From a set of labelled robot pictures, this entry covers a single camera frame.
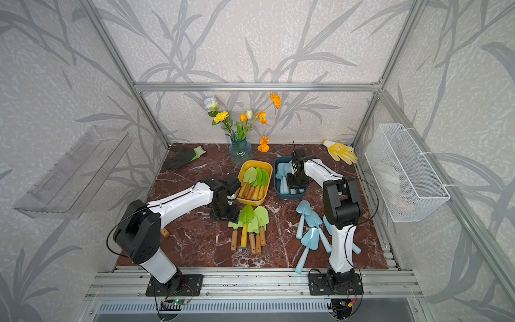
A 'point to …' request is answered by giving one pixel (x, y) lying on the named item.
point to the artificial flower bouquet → (238, 131)
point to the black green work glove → (180, 155)
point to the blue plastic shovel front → (310, 239)
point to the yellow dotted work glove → (340, 151)
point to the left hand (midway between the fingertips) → (233, 220)
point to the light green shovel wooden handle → (253, 228)
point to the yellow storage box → (245, 164)
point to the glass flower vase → (241, 151)
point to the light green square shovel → (235, 233)
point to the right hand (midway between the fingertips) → (291, 185)
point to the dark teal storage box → (279, 159)
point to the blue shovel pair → (283, 169)
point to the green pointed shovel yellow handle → (246, 215)
